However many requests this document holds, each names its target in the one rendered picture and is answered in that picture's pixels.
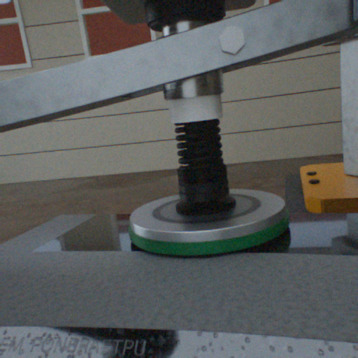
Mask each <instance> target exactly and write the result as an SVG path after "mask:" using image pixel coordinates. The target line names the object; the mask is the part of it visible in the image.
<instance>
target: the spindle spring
mask: <svg viewBox="0 0 358 358"><path fill-rule="evenodd" d="M204 121H208V120H203V121H196V122H204ZM196 122H181V123H174V124H175V125H177V126H180V125H184V124H191V123H196ZM219 124H220V121H219V120H218V119H213V120H210V122H206V123H202V124H194V125H190V126H184V127H176V129H175V132H176V133H177V134H180V133H187V132H191V131H200V130H204V129H207V128H210V130H208V131H202V132H197V133H193V134H181V135H177V136H176V140H177V141H178V142H181V141H188V140H193V139H198V138H205V137H209V136H211V138H207V139H203V140H200V141H195V142H190V143H186V142H184V143H178V144H177V148H178V149H183V150H179V151H178V153H177V154H178V156H179V157H181V158H180V159H179V160H178V163H180V164H195V163H201V162H208V161H211V160H214V162H209V163H205V164H197V165H191V166H183V165H181V166H179V170H181V171H200V170H206V169H209V168H213V167H217V166H219V165H221V164H222V163H223V161H224V160H223V158H221V156H222V154H223V152H222V150H221V149H220V148H221V147H222V144H221V142H220V140H221V138H222V137H221V136H220V135H219V133H220V130H221V129H220V127H219V126H218V125H219ZM211 144H212V146H209V147H206V148H198V149H193V150H187V149H186V148H196V147H201V146H205V145H211ZM209 152H213V153H212V154H209V155H207V156H203V157H195V158H188V157H193V156H198V155H202V154H206V153H209Z"/></svg>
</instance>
